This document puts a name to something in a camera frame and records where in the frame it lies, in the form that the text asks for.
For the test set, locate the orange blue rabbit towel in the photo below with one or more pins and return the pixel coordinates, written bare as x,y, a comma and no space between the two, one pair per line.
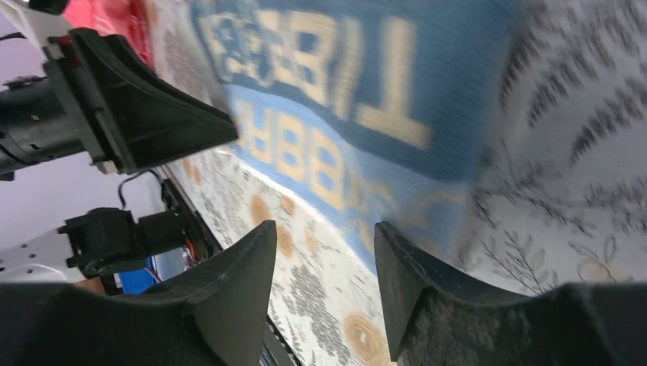
368,110

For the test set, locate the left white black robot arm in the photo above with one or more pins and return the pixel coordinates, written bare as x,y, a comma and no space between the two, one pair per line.
36,21

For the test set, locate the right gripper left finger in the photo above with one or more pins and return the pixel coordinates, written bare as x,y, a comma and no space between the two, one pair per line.
212,314

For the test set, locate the pink patterned towel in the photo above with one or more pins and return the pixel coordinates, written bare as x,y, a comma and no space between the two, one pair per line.
123,17

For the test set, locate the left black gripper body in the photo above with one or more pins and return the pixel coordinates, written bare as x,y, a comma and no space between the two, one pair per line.
43,120

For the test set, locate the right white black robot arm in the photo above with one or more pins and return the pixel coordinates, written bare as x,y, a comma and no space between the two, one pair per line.
109,239

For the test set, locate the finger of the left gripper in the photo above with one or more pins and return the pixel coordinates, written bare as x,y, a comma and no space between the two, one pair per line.
120,111

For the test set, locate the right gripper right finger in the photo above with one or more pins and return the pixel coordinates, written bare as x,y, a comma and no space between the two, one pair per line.
435,314

